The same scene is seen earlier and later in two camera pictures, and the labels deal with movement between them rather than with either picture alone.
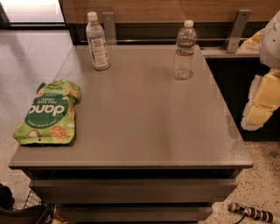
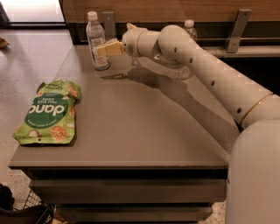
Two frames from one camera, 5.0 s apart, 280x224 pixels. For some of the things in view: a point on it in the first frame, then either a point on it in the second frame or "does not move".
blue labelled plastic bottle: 94,34 does not move
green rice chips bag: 51,115 does not move
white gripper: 270,44 to 130,40
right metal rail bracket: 236,30 does not move
